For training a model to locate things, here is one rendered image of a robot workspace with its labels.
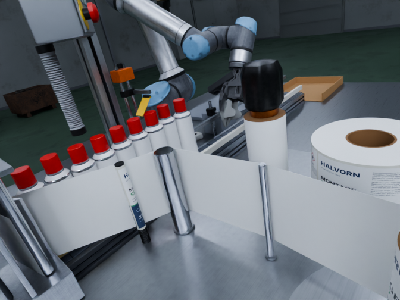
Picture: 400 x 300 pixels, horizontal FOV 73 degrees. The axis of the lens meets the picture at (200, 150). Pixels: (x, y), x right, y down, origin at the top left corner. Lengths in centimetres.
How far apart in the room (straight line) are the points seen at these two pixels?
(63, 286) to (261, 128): 45
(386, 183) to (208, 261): 32
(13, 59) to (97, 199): 915
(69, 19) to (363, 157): 59
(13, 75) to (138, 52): 403
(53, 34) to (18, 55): 902
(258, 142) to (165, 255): 29
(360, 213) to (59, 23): 60
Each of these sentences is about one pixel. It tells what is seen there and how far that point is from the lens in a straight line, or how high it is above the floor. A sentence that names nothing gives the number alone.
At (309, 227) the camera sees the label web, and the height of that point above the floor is 98.
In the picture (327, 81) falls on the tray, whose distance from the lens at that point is 169.
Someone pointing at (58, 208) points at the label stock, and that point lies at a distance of 56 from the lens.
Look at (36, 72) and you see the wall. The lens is 970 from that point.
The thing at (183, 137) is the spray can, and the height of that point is 98.
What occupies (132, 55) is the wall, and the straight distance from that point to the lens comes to 1062.
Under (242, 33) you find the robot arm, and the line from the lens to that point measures 98.
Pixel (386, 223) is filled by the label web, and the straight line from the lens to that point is 37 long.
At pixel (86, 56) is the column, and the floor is 124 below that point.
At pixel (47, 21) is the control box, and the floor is 132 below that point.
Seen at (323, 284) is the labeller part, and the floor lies 89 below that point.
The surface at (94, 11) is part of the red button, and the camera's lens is 65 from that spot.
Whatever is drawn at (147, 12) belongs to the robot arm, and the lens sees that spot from 100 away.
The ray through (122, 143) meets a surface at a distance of 66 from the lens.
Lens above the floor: 127
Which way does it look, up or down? 25 degrees down
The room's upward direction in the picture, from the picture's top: 12 degrees counter-clockwise
